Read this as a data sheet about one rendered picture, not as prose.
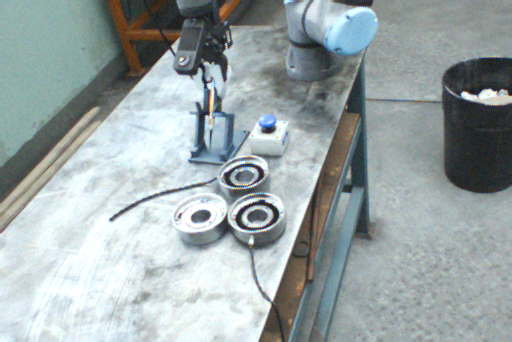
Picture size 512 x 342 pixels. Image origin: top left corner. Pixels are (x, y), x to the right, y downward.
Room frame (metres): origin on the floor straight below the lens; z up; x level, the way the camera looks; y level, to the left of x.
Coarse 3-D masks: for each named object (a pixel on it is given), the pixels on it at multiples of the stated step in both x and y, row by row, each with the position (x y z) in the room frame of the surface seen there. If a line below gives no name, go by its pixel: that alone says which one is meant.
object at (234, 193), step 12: (240, 156) 0.91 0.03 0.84; (252, 156) 0.91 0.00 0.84; (228, 168) 0.90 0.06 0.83; (240, 168) 0.89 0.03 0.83; (252, 168) 0.88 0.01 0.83; (264, 168) 0.87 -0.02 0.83; (240, 180) 0.88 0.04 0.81; (252, 180) 0.84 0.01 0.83; (264, 180) 0.83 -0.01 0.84; (228, 192) 0.82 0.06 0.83; (240, 192) 0.81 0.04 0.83; (252, 192) 0.81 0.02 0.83; (264, 192) 0.83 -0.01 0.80
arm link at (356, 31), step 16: (320, 0) 1.18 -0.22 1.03; (336, 0) 1.13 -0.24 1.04; (352, 0) 1.12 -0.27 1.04; (368, 0) 1.13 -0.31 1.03; (320, 16) 1.16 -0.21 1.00; (336, 16) 1.12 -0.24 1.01; (352, 16) 1.10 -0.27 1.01; (368, 16) 1.11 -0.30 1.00; (320, 32) 1.15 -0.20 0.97; (336, 32) 1.10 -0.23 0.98; (352, 32) 1.10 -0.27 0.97; (368, 32) 1.12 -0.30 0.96; (336, 48) 1.10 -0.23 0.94; (352, 48) 1.11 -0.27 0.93
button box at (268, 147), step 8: (256, 128) 1.00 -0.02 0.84; (264, 128) 0.99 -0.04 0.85; (272, 128) 0.98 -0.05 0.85; (280, 128) 0.98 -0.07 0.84; (288, 128) 1.00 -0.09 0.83; (256, 136) 0.97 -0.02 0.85; (264, 136) 0.96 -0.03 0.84; (272, 136) 0.96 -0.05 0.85; (280, 136) 0.95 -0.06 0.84; (288, 136) 0.99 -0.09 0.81; (256, 144) 0.96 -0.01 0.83; (264, 144) 0.95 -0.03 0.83; (272, 144) 0.95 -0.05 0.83; (280, 144) 0.94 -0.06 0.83; (256, 152) 0.96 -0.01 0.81; (264, 152) 0.96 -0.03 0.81; (272, 152) 0.95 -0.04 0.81; (280, 152) 0.94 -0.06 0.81
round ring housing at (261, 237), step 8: (240, 200) 0.78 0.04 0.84; (248, 200) 0.79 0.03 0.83; (272, 200) 0.77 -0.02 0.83; (280, 200) 0.75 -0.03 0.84; (232, 208) 0.76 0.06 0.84; (240, 208) 0.77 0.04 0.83; (248, 208) 0.76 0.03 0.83; (256, 208) 0.76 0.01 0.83; (264, 208) 0.75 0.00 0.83; (280, 208) 0.75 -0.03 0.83; (232, 216) 0.75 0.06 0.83; (248, 216) 0.75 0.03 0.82; (256, 216) 0.76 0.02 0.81; (264, 216) 0.75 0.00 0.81; (272, 216) 0.73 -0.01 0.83; (280, 216) 0.73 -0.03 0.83; (232, 224) 0.72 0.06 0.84; (248, 224) 0.72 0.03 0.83; (256, 224) 0.72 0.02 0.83; (264, 224) 0.71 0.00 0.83; (280, 224) 0.70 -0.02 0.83; (240, 232) 0.70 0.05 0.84; (248, 232) 0.69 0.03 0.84; (256, 232) 0.69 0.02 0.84; (264, 232) 0.69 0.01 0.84; (272, 232) 0.69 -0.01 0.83; (280, 232) 0.70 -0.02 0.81; (248, 240) 0.69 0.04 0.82; (256, 240) 0.69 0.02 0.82; (264, 240) 0.69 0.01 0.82; (272, 240) 0.70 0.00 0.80
